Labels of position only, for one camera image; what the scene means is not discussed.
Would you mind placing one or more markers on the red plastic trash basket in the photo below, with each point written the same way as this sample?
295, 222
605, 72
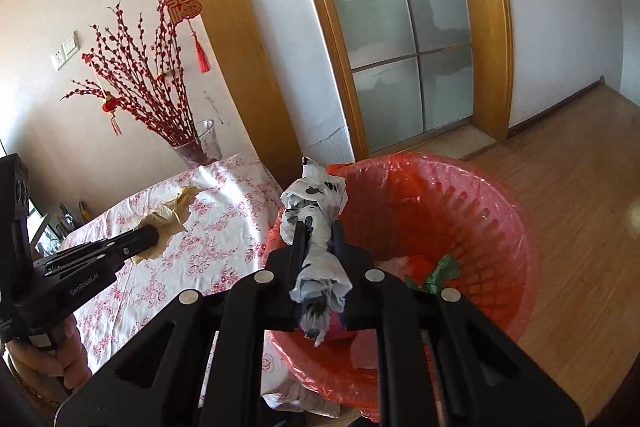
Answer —
450, 227

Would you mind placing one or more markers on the white wall socket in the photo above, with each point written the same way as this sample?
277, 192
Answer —
60, 61

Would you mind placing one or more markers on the frosted glass panel door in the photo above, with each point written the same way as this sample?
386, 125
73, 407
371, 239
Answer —
375, 7

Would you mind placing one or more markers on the orange plastic bag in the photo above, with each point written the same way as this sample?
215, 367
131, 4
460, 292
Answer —
415, 266

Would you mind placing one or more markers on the red tasselled hanging ornament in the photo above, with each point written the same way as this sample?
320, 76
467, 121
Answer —
182, 7

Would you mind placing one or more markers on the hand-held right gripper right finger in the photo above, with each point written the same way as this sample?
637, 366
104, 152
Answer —
340, 252

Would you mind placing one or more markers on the red decorative branches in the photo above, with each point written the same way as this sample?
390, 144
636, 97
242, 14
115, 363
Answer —
155, 97

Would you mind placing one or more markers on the wooden door frame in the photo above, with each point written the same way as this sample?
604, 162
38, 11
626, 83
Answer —
225, 32

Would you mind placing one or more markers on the dark green plastic bag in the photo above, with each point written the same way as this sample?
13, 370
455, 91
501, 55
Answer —
442, 272

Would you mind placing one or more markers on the red floral tablecloth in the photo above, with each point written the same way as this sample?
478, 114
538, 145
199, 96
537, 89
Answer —
210, 232

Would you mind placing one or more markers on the glass vase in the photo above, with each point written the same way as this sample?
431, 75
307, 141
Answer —
200, 147

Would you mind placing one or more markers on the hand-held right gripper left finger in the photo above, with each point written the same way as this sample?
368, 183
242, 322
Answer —
299, 249

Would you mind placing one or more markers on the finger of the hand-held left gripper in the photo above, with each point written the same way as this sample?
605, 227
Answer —
125, 247

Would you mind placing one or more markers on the white black-printed plastic bag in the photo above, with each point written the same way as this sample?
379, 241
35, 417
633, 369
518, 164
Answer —
315, 197

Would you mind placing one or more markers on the small red lantern ornament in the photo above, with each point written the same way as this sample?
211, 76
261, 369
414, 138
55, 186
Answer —
109, 105

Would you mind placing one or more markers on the pink plastic basket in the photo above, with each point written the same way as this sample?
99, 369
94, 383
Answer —
300, 372

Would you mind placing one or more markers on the beige plastic bag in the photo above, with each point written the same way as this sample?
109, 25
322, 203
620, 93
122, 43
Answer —
175, 212

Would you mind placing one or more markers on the white wall switch plate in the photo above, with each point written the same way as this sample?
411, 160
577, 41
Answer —
69, 44

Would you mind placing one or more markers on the person's left hand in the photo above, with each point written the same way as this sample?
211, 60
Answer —
70, 357

